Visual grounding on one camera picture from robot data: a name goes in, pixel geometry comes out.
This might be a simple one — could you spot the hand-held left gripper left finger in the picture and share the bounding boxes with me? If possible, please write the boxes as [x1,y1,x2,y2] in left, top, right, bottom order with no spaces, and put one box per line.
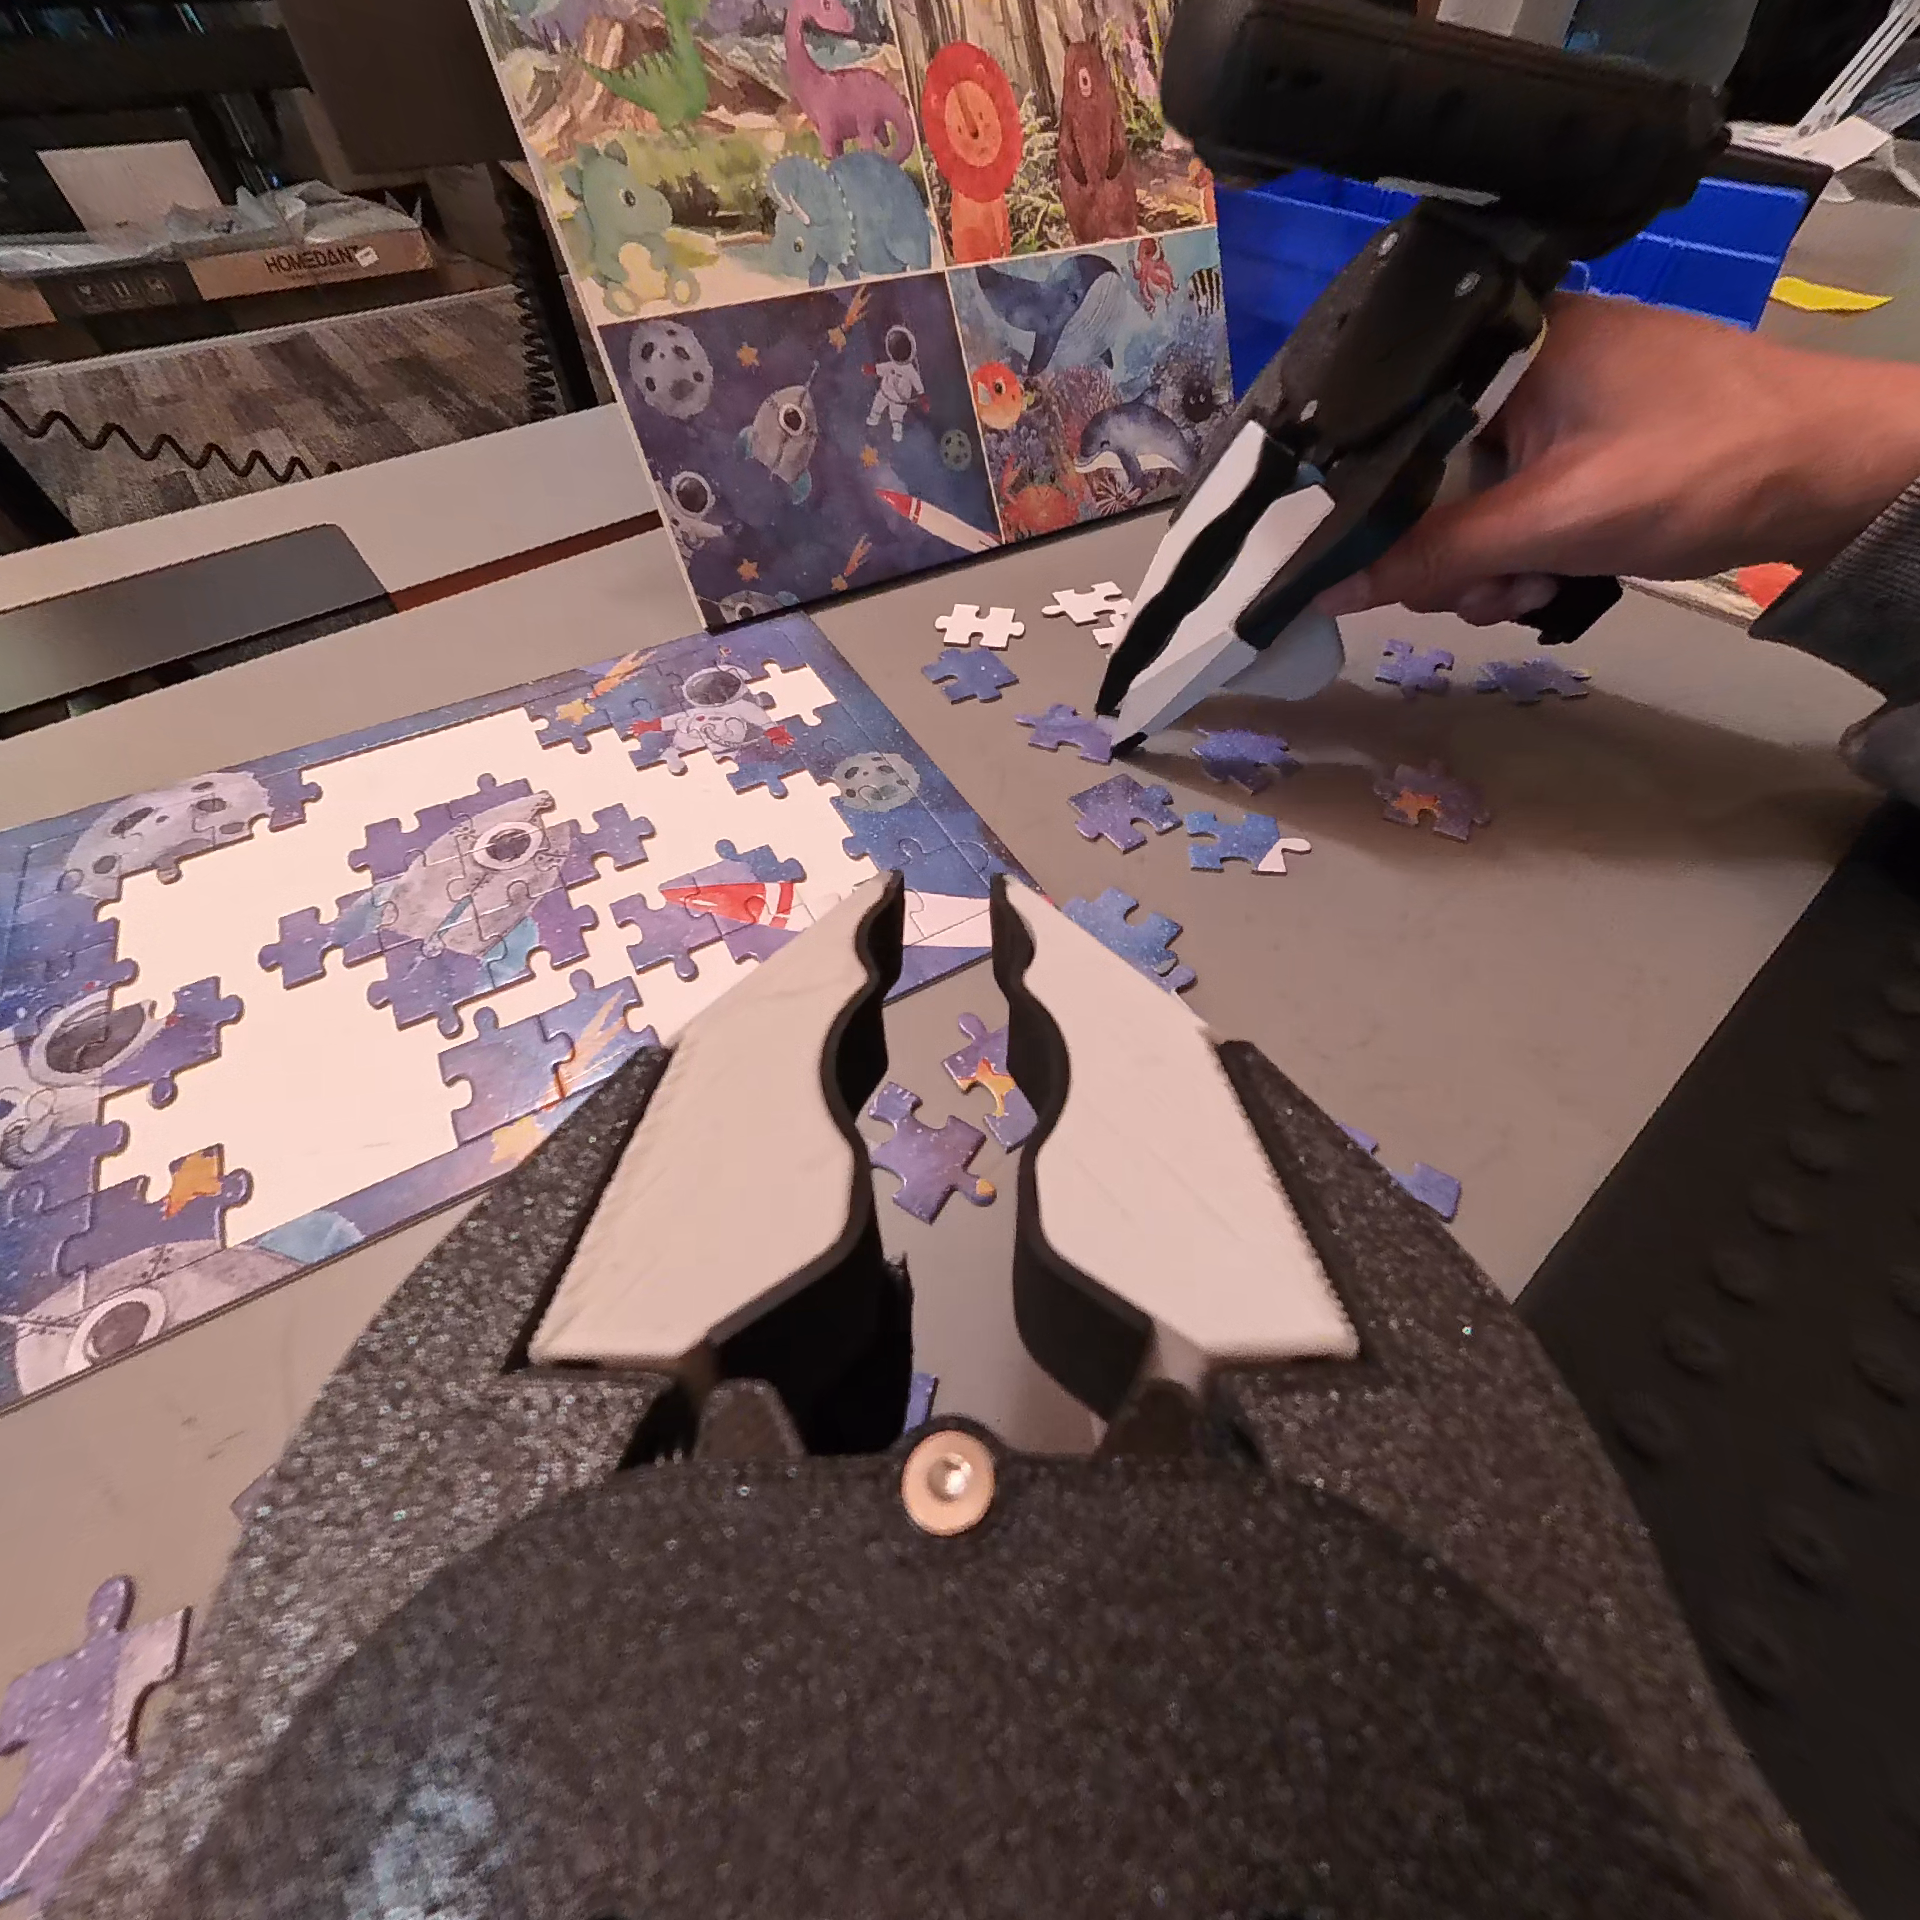
[530,867,916,1452]

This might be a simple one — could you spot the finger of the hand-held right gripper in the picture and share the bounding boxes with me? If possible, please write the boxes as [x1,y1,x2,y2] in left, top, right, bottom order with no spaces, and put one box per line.
[1106,482,1338,755]
[1091,420,1281,719]

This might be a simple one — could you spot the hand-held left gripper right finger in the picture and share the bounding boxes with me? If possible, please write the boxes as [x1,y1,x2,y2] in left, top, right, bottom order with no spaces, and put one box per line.
[989,874,1362,1452]

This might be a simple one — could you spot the puzzle pieces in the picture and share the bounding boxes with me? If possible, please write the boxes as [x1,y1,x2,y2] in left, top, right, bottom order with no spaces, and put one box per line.
[0,579,1592,1899]

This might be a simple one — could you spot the space puzzle board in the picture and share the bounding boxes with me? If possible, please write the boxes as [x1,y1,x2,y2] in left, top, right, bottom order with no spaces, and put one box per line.
[0,611,1051,1412]

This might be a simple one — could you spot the person's right forearm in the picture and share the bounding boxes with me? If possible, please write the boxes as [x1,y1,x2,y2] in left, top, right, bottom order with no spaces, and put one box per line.
[1746,481,1920,797]

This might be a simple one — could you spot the grey desk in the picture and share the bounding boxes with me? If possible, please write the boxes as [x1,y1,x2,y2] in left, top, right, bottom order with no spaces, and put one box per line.
[0,194,1920,1652]

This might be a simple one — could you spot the person's right hand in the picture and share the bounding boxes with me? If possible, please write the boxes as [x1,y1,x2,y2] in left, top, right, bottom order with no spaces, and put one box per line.
[1319,289,1865,633]

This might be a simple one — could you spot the blue plastic bin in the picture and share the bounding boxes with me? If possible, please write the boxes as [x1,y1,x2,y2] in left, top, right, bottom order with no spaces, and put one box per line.
[1211,165,1816,336]

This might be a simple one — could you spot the illustrated puzzle box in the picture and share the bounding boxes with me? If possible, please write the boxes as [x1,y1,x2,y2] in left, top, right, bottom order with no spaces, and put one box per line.
[471,0,1238,633]

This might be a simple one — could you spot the lion puzzle board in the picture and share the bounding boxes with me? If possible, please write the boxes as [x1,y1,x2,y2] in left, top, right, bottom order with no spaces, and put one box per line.
[1624,557,1810,630]

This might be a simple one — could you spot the dark grey flat panel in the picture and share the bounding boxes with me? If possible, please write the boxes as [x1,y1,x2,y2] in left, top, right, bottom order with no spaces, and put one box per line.
[0,526,399,719]

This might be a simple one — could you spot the brown cardboard box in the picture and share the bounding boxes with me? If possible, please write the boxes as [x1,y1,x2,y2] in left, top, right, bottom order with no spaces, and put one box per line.
[179,224,436,304]

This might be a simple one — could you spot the black coiled cable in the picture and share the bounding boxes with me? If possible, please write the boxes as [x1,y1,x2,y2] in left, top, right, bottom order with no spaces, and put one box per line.
[0,180,589,489]

